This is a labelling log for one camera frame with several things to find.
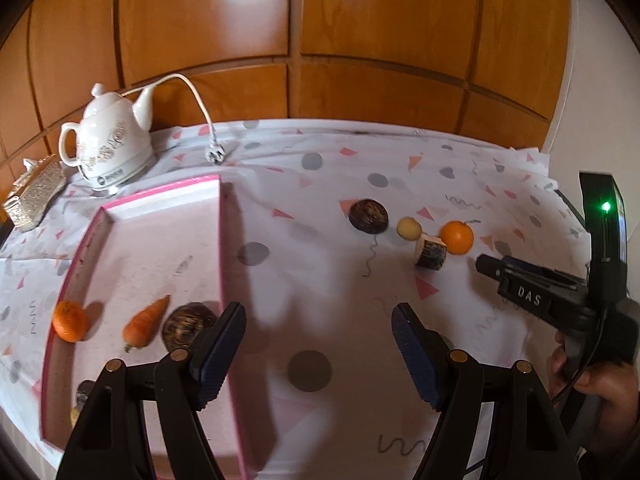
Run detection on white ceramic electric kettle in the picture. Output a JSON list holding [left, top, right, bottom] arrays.
[[58, 84, 155, 193]]

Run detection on small orange carrot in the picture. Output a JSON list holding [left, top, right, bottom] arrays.
[[122, 295, 170, 352]]

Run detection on dark cut yam chunk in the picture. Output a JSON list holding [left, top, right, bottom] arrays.
[[413, 233, 447, 271]]

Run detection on wooden cabinet wall panels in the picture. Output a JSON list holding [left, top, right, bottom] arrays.
[[1, 0, 570, 186]]

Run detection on small yellow-brown fruit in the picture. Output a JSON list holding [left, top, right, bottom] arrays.
[[70, 406, 80, 427]]

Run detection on person's right hand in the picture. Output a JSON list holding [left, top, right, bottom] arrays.
[[574, 362, 639, 453]]

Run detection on small tan potato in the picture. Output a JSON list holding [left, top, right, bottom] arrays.
[[396, 217, 423, 242]]

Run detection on pink shallow tray box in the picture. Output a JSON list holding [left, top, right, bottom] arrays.
[[40, 174, 246, 479]]

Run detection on orange mandarin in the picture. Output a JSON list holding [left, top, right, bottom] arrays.
[[439, 220, 475, 256], [52, 300, 90, 344]]

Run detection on patterned white tablecloth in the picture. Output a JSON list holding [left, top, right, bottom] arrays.
[[1, 122, 589, 479]]

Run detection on dark round taro top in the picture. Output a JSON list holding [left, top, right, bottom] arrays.
[[348, 198, 388, 235]]

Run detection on dark round water chestnut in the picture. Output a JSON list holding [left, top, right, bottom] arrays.
[[160, 302, 217, 352]]

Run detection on white power cord with plug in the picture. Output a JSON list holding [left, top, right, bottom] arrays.
[[121, 72, 228, 165]]

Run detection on dark cylinder yam piece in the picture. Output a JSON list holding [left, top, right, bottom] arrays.
[[76, 379, 94, 411]]

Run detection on silver ornate tissue box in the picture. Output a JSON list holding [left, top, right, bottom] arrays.
[[2, 154, 66, 232]]

